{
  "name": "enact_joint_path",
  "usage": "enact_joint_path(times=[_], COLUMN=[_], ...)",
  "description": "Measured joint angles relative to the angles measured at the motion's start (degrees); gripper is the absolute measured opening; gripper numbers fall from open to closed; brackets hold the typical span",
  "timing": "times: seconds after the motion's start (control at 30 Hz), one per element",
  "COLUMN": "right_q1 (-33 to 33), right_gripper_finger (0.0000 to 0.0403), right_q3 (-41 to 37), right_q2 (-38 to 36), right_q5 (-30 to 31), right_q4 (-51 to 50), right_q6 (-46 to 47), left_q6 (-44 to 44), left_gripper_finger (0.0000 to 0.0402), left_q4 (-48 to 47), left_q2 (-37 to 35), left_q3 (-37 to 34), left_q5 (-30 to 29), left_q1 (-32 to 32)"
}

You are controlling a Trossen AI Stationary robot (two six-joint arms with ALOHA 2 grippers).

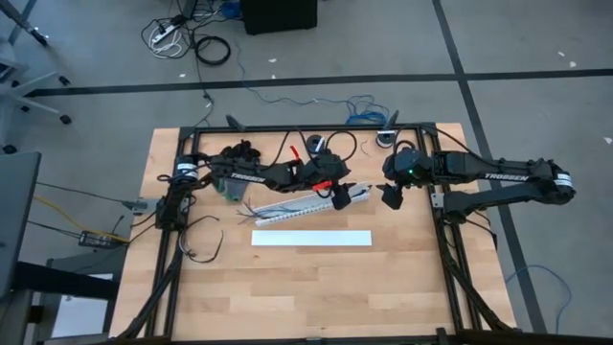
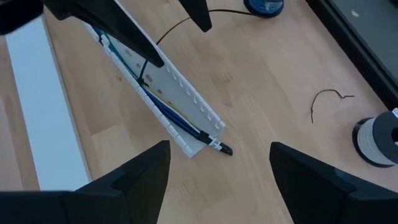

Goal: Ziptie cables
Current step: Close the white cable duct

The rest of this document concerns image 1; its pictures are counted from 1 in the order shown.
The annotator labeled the white slotted cable duct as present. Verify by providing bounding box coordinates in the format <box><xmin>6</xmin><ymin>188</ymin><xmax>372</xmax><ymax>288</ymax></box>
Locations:
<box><xmin>253</xmin><ymin>180</ymin><xmax>374</xmax><ymax>227</ymax></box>

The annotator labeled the white duct cover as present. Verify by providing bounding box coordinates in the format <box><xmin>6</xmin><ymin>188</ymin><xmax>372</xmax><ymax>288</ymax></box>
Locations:
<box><xmin>251</xmin><ymin>230</ymin><xmax>374</xmax><ymax>247</ymax></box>

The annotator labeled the bundle of coloured wires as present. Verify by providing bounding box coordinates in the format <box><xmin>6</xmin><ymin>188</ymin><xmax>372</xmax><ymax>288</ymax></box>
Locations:
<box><xmin>238</xmin><ymin>189</ymin><xmax>370</xmax><ymax>224</ymax></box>

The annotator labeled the purple wire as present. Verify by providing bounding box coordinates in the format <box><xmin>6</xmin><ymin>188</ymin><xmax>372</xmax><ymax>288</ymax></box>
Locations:
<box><xmin>237</xmin><ymin>189</ymin><xmax>370</xmax><ymax>225</ymax></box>

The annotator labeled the black cabinet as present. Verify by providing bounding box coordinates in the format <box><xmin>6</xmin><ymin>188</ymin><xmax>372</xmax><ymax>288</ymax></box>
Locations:
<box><xmin>239</xmin><ymin>0</ymin><xmax>319</xmax><ymax>36</ymax></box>

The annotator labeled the white power strip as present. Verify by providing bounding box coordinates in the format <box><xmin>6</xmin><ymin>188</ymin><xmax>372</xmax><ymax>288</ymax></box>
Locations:
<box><xmin>149</xmin><ymin>20</ymin><xmax>180</xmax><ymax>47</ymax></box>

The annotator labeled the grey desk panel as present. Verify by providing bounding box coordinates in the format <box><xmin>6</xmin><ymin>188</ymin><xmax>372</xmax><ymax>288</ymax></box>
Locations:
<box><xmin>0</xmin><ymin>150</ymin><xmax>43</xmax><ymax>299</ymax></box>

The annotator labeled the grey office chair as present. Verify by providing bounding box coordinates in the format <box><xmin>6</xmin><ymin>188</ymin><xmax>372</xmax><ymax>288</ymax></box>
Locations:
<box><xmin>0</xmin><ymin>0</ymin><xmax>74</xmax><ymax>155</ymax></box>

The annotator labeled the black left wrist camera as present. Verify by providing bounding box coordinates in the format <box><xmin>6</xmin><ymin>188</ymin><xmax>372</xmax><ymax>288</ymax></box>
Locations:
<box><xmin>306</xmin><ymin>151</ymin><xmax>351</xmax><ymax>180</ymax></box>

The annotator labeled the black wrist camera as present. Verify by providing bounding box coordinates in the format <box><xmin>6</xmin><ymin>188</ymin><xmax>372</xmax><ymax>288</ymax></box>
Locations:
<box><xmin>306</xmin><ymin>151</ymin><xmax>351</xmax><ymax>180</ymax></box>
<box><xmin>381</xmin><ymin>147</ymin><xmax>435</xmax><ymax>186</ymax></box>

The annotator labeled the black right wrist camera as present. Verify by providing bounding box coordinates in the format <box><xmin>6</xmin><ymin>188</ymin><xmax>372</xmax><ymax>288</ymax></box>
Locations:
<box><xmin>381</xmin><ymin>147</ymin><xmax>435</xmax><ymax>186</ymax></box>

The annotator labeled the black left camera cable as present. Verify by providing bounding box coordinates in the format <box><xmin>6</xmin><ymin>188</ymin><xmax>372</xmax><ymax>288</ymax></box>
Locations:
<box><xmin>324</xmin><ymin>129</ymin><xmax>358</xmax><ymax>162</ymax></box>

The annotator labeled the black aluminium table frame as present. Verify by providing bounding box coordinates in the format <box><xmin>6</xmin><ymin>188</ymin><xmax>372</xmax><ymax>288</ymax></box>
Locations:
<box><xmin>112</xmin><ymin>122</ymin><xmax>523</xmax><ymax>345</ymax></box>

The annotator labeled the blue ethernet cable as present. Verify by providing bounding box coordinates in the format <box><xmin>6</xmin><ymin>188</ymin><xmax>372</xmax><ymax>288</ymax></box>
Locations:
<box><xmin>345</xmin><ymin>94</ymin><xmax>391</xmax><ymax>127</ymax></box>

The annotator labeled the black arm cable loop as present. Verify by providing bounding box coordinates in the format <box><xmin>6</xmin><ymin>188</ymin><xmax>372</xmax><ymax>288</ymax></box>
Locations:
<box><xmin>177</xmin><ymin>215</ymin><xmax>225</xmax><ymax>265</ymax></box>

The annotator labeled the thin blue cable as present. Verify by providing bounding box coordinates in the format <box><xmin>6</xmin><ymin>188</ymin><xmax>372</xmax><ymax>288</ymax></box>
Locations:
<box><xmin>505</xmin><ymin>264</ymin><xmax>574</xmax><ymax>334</ymax></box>

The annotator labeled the coiled black cable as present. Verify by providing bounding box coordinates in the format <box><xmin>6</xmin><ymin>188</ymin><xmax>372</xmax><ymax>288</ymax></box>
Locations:
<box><xmin>194</xmin><ymin>34</ymin><xmax>233</xmax><ymax>67</ymax></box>

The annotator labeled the white cable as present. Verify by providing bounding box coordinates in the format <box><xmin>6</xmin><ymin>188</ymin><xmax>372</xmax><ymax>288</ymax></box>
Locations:
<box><xmin>150</xmin><ymin>33</ymin><xmax>186</xmax><ymax>60</ymax></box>

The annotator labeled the yellow cable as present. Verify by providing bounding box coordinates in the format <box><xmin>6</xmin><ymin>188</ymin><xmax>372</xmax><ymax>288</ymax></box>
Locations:
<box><xmin>32</xmin><ymin>193</ymin><xmax>131</xmax><ymax>243</ymax></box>

